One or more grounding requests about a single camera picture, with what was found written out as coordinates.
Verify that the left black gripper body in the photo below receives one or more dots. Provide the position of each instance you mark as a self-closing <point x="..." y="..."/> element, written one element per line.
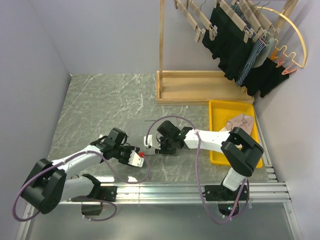
<point x="123" y="153"/>

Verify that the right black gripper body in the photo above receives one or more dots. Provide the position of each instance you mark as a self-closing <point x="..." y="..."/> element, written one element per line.
<point x="166" y="146"/>

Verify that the wooden clip hanger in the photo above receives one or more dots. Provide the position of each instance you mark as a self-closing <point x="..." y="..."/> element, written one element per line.
<point x="199" y="32"/>
<point x="213" y="30"/>
<point x="263" y="20"/>

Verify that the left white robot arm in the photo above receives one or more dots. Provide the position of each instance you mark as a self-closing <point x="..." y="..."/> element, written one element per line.
<point x="51" y="182"/>

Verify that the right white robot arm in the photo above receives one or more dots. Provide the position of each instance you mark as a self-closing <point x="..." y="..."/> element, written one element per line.
<point x="241" y="151"/>

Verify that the beige underwear in tray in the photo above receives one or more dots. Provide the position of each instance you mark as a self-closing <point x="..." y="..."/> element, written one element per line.
<point x="243" y="121"/>

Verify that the black underwear at rear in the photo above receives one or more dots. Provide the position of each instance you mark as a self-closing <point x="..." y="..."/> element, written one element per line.
<point x="264" y="78"/>

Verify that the black underwear on hanger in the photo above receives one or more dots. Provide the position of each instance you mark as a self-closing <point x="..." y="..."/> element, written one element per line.
<point x="228" y="45"/>

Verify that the light grey underwear hanging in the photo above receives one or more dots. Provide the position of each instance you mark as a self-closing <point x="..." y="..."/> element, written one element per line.
<point x="264" y="53"/>

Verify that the striped blue underwear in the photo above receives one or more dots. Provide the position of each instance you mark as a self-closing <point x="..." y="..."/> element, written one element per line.
<point x="257" y="48"/>

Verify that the wooden hanger holding black underwear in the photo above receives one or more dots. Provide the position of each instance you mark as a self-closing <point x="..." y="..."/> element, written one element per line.
<point x="236" y="19"/>

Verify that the wooden hanger holding striped underwear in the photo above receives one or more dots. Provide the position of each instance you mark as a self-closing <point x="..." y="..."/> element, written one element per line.
<point x="251" y="18"/>

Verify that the gold arc hanger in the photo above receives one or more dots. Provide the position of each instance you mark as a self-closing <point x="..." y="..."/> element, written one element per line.
<point x="302" y="41"/>

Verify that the wooden clothes rack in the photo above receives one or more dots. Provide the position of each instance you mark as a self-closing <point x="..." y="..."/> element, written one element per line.
<point x="191" y="87"/>

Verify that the yellow plastic tray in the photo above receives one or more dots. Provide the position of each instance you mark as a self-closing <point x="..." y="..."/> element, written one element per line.
<point x="222" y="111"/>

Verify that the pink clothes peg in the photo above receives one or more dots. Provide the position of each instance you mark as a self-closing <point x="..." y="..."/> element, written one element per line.
<point x="287" y="61"/>

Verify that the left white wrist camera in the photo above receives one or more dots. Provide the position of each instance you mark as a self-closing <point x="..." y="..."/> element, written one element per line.
<point x="135" y="160"/>

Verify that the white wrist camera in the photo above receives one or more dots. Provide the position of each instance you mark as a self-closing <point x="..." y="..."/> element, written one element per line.
<point x="148" y="141"/>
<point x="135" y="160"/>

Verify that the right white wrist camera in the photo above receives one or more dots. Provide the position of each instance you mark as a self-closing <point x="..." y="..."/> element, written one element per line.
<point x="148" y="141"/>

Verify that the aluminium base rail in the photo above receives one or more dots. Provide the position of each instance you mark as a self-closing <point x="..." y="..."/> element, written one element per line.
<point x="171" y="211"/>

